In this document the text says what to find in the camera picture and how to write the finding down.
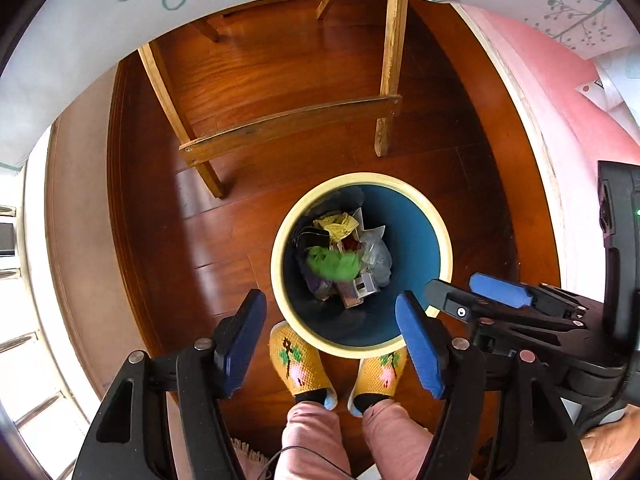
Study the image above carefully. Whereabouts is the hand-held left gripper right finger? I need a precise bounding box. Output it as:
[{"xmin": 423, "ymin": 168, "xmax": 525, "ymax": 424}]
[{"xmin": 395, "ymin": 292, "xmax": 593, "ymax": 480}]

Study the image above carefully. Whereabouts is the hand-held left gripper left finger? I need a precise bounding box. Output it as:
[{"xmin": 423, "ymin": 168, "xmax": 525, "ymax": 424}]
[{"xmin": 72, "ymin": 288, "xmax": 268, "ymax": 480}]

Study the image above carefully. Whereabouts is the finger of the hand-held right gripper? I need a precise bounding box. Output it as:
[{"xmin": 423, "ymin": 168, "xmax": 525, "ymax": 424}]
[
  {"xmin": 424, "ymin": 279, "xmax": 586, "ymax": 356},
  {"xmin": 470, "ymin": 272, "xmax": 588, "ymax": 318}
]

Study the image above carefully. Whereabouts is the blue waste bin cream rim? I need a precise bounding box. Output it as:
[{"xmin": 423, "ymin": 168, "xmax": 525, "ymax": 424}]
[{"xmin": 270, "ymin": 172, "xmax": 454, "ymax": 360}]

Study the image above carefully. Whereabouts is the beige carton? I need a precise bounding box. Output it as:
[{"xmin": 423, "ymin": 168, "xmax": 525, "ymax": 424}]
[{"xmin": 336, "ymin": 274, "xmax": 381, "ymax": 311}]

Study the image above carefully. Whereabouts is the clear green plastic wrapper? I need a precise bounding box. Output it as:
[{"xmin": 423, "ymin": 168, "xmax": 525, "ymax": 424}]
[{"xmin": 357, "ymin": 227, "xmax": 393, "ymax": 286}]

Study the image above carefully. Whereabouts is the person's right hand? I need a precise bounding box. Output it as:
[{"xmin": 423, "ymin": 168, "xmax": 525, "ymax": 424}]
[{"xmin": 580, "ymin": 410, "xmax": 638, "ymax": 468}]

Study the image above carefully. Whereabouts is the yellow knitted slipper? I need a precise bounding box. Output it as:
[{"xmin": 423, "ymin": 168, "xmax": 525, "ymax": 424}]
[
  {"xmin": 269, "ymin": 321, "xmax": 338, "ymax": 411},
  {"xmin": 347, "ymin": 345, "xmax": 408, "ymax": 418}
]

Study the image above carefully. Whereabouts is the fringed mat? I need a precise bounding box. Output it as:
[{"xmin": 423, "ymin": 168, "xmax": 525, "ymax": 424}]
[{"xmin": 230, "ymin": 437, "xmax": 273, "ymax": 480}]

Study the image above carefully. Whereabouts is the person's left leg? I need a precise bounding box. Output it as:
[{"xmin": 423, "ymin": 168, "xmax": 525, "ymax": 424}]
[{"xmin": 274, "ymin": 400, "xmax": 353, "ymax": 480}]

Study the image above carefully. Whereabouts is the bed with pink sheet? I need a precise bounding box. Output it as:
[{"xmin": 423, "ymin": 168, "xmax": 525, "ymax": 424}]
[{"xmin": 452, "ymin": 2, "xmax": 640, "ymax": 301}]

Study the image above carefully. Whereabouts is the window with dark grille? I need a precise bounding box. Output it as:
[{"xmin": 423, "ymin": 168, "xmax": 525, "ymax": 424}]
[{"xmin": 0, "ymin": 160, "xmax": 101, "ymax": 480}]

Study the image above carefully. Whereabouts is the white teal printed tablecloth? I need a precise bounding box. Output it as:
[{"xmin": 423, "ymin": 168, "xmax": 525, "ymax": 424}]
[{"xmin": 0, "ymin": 0, "xmax": 640, "ymax": 171}]

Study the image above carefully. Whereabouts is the thin black cable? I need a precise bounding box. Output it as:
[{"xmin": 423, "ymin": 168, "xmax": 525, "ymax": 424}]
[{"xmin": 257, "ymin": 446, "xmax": 351, "ymax": 480}]

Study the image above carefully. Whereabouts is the wooden table frame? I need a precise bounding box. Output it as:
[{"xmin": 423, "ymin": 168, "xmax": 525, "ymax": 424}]
[{"xmin": 137, "ymin": 0, "xmax": 410, "ymax": 200}]

